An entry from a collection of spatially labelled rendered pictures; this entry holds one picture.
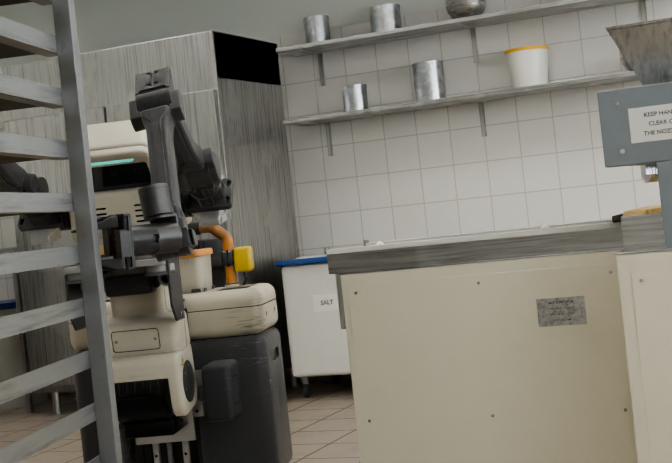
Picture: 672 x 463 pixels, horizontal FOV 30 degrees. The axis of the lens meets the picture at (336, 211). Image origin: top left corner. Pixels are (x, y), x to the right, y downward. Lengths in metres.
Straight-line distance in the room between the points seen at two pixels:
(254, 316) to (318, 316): 3.48
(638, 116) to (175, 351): 1.26
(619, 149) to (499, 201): 4.46
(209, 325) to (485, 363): 0.80
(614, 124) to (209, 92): 4.31
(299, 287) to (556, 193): 1.52
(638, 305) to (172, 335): 1.14
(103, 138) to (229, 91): 3.82
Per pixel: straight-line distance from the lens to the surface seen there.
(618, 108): 2.65
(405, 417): 3.01
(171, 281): 3.01
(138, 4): 8.09
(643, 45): 2.75
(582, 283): 2.87
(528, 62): 6.79
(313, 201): 7.47
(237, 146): 6.89
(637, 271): 2.65
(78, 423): 2.11
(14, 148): 1.96
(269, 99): 7.33
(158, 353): 3.12
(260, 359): 3.33
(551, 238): 2.88
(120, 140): 3.07
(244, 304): 3.32
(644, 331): 2.67
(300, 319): 6.83
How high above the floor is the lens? 0.98
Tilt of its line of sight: level
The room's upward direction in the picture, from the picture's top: 6 degrees counter-clockwise
